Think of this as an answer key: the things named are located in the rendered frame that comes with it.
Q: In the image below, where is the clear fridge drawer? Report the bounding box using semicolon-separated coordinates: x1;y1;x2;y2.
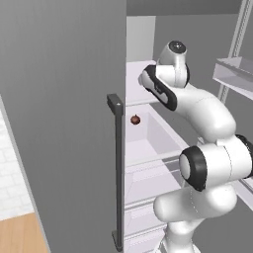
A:
124;157;186;253

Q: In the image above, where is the white fridge shelf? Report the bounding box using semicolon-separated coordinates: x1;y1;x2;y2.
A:
125;59;160;107

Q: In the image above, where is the grey fridge door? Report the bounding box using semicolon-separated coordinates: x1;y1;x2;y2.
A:
0;0;128;253

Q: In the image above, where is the white open fridge drawer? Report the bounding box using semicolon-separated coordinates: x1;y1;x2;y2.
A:
125;110;191;166

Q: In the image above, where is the dark grey fridge door handle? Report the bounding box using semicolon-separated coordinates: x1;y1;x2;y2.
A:
106;93;126;252

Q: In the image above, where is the red strawberry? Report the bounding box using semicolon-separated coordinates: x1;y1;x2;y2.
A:
129;114;142;127

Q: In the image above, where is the clear fridge door bin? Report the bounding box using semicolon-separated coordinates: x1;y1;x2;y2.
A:
212;56;253;94

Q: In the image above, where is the grey fridge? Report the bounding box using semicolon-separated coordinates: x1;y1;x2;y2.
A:
124;0;253;253

